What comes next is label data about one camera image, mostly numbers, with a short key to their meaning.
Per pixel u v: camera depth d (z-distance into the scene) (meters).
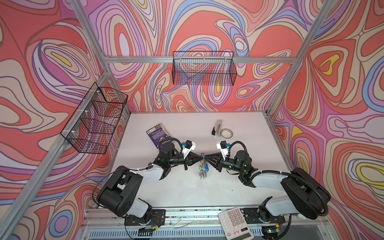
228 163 0.71
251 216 0.72
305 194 0.44
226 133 1.07
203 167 0.91
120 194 0.43
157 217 0.72
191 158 0.73
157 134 1.04
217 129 1.07
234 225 0.69
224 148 0.70
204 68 0.96
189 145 0.69
